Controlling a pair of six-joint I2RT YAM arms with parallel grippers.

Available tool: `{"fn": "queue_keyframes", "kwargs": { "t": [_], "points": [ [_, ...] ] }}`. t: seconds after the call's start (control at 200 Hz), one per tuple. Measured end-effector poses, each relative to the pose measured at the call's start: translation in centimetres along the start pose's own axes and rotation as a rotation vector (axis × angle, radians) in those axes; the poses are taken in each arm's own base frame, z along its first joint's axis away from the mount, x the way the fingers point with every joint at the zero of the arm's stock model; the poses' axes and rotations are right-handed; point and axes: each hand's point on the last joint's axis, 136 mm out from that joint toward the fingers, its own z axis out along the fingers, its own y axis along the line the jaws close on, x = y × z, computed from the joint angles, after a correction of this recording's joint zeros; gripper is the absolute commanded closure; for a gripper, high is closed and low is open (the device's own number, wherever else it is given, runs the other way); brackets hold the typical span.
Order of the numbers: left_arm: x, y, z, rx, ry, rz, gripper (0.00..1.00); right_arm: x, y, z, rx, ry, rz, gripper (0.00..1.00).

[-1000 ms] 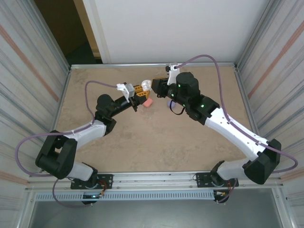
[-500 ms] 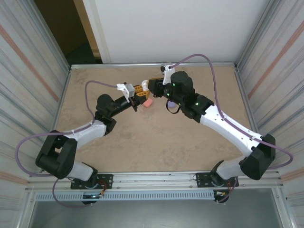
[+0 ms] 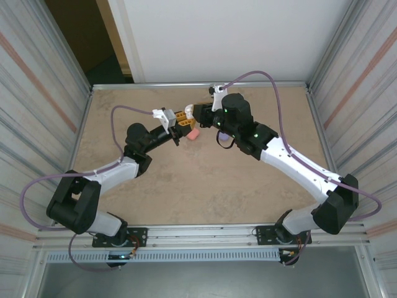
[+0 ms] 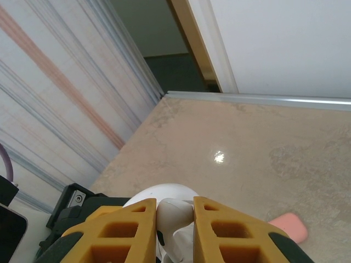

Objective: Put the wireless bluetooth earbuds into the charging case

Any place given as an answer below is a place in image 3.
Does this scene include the corrugated metal side panel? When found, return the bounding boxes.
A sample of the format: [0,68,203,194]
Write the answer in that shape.
[0,0,93,298]
[310,0,397,298]

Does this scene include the long aluminium table edge rail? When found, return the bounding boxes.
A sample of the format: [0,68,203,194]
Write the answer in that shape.
[91,81,312,93]

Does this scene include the slotted grey cable duct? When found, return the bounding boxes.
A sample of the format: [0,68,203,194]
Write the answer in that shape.
[46,248,282,264]

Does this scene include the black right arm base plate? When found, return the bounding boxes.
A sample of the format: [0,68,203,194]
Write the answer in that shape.
[252,223,311,246]

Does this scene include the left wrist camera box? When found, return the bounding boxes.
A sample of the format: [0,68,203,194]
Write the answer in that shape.
[151,108,177,135]

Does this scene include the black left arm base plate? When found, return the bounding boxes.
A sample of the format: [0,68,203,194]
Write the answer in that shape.
[92,227,148,248]

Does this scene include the wide aluminium mounting rail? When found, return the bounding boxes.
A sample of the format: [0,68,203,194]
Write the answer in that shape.
[36,220,372,249]

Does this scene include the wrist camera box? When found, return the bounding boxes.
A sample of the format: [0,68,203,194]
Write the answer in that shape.
[207,83,230,112]
[151,108,177,135]

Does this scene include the short aluminium table edge rail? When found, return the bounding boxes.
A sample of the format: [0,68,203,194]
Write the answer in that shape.
[55,88,94,226]
[305,86,354,223]

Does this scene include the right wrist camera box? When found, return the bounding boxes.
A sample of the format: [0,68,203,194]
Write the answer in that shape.
[207,83,230,112]

